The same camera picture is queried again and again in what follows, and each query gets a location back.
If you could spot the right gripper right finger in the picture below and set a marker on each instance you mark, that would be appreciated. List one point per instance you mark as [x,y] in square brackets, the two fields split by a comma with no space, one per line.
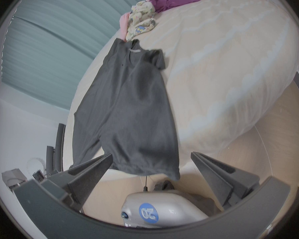
[219,180]

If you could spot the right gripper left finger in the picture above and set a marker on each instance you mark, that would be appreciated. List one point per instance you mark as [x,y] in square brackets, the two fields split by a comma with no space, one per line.
[87,178]

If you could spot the black T-shirt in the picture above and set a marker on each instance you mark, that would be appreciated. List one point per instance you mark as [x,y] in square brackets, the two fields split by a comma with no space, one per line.
[134,108]

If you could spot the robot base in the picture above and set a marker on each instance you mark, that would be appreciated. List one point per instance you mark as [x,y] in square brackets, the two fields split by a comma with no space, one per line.
[169,208]

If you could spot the bed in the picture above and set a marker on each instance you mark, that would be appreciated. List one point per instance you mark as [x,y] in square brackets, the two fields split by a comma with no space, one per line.
[226,58]

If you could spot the blue-green curtain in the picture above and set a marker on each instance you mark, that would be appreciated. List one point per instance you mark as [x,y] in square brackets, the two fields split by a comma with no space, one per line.
[52,46]

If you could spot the pink garment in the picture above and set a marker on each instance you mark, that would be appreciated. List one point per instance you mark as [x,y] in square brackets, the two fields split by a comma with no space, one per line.
[123,26]

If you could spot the white printed garment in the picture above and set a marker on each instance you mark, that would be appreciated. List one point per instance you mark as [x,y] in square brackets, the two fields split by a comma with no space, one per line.
[139,16]

